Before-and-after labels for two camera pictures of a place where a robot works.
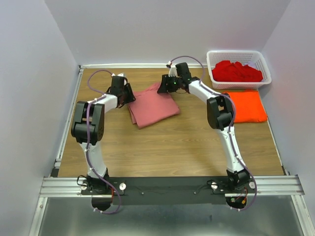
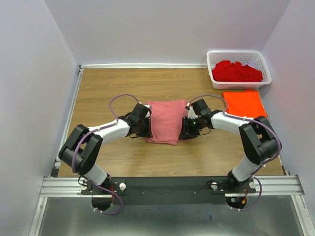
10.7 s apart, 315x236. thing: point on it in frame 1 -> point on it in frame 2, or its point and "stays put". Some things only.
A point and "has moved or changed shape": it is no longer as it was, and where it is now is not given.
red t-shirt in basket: [225, 71] stays put
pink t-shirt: [150, 107] has moved or changed shape
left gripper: [131, 97] -> [148, 132]
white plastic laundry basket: [253, 58] stays put
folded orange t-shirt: [248, 106] stays put
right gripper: [165, 80] -> [186, 132]
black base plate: [171, 191] stays put
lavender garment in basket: [252, 64] stays put
